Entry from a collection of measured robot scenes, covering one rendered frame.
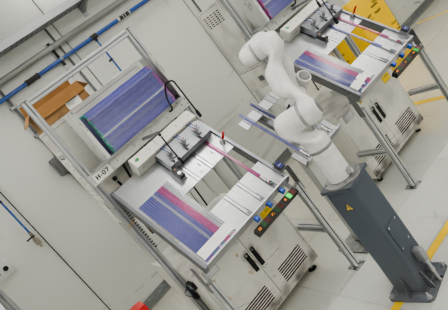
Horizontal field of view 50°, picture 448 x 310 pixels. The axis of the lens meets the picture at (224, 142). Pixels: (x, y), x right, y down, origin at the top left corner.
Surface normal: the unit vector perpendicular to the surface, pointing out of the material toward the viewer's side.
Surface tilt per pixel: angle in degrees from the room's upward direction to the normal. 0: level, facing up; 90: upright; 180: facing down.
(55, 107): 80
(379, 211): 90
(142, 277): 90
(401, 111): 90
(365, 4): 90
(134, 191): 46
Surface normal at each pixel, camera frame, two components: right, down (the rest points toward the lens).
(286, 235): 0.47, -0.12
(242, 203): -0.08, -0.62
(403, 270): -0.55, 0.59
